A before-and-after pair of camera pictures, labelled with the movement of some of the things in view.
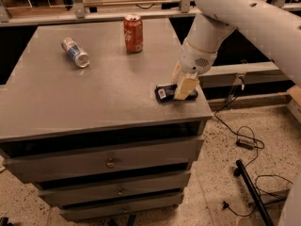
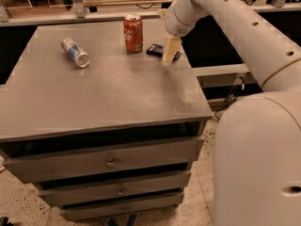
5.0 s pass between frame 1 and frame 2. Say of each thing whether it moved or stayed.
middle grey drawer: stayed
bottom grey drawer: stayed
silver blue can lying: stayed
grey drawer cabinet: stayed
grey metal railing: stayed
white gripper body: moved
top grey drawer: stayed
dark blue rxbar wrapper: moved
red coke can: stayed
